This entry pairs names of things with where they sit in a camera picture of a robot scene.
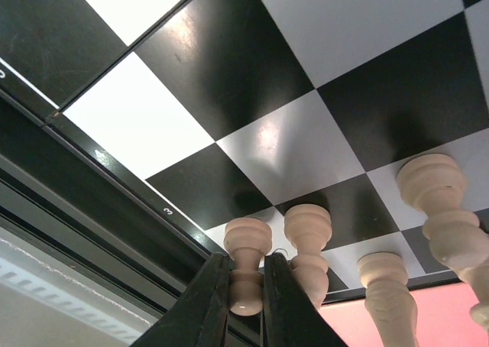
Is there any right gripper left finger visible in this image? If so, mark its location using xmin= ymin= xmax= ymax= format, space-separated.
xmin=132 ymin=253 xmax=230 ymax=347

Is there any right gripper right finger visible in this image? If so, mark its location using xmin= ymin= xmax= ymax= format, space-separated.
xmin=261 ymin=253 xmax=346 ymax=347

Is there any white pawn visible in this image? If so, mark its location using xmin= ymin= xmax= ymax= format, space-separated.
xmin=284 ymin=204 xmax=332 ymax=310
xmin=224 ymin=218 xmax=272 ymax=316

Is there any black white chess board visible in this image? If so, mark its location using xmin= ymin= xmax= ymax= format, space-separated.
xmin=0 ymin=0 xmax=489 ymax=340

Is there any pink plastic tray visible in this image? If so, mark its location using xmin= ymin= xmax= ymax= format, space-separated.
xmin=319 ymin=283 xmax=488 ymax=347

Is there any light blue slotted cable duct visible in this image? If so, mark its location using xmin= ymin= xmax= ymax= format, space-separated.
xmin=1 ymin=261 xmax=143 ymax=344

